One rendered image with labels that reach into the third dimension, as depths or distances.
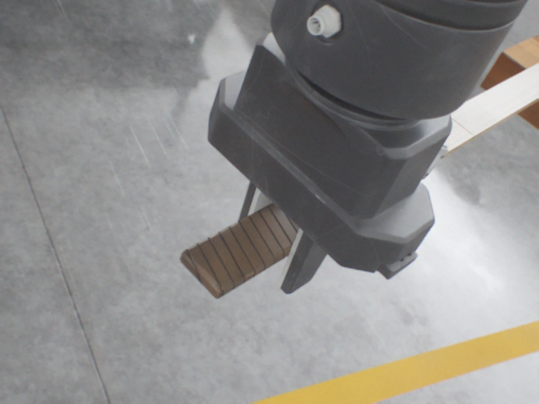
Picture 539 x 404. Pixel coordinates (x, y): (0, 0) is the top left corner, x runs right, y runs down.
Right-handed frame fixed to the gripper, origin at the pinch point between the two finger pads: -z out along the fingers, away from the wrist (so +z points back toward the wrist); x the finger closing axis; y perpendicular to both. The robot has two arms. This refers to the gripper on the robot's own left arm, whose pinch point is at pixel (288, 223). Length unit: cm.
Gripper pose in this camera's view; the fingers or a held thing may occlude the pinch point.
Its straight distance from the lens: 39.0
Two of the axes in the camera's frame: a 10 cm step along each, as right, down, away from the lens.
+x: 6.8, 6.4, -3.5
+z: 3.0, -6.8, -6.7
